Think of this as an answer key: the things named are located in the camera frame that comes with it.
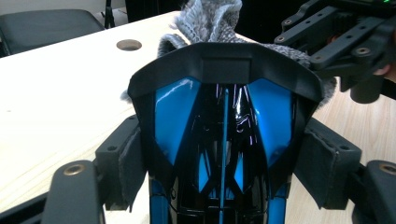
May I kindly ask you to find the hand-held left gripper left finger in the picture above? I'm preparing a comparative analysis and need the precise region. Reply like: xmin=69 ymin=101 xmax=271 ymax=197
xmin=94 ymin=114 xmax=148 ymax=213

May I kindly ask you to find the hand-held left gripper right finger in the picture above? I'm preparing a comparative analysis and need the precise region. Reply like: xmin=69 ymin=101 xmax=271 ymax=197
xmin=293 ymin=117 xmax=362 ymax=211

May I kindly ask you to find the blue toy car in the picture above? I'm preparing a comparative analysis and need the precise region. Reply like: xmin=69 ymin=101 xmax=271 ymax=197
xmin=127 ymin=41 xmax=325 ymax=224

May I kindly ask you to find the grey fluffy sock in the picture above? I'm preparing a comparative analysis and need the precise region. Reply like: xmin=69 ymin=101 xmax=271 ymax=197
xmin=120 ymin=0 xmax=338 ymax=108

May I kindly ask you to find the black folding chair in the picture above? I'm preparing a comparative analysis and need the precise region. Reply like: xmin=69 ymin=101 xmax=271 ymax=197
xmin=0 ymin=0 xmax=116 ymax=59

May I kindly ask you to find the black curtain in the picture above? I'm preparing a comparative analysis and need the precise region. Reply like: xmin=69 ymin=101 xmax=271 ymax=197
xmin=124 ymin=0 xmax=312 ymax=45

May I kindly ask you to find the round table cable hole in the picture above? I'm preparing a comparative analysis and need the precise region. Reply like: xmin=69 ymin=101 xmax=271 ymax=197
xmin=116 ymin=38 xmax=143 ymax=52

